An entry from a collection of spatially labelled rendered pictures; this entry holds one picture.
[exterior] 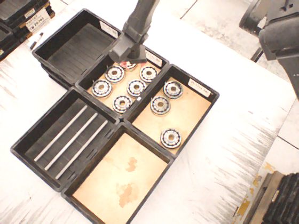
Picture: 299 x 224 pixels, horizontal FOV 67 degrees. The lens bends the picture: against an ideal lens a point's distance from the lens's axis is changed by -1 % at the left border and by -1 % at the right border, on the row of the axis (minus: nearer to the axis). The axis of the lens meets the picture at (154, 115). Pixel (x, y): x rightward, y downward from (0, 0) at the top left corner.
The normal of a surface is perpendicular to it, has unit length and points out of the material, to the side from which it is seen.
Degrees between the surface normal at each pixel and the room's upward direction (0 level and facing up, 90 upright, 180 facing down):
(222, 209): 0
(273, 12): 55
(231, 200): 0
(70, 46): 0
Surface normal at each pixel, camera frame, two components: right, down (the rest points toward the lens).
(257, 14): -0.58, 0.75
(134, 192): 0.04, -0.36
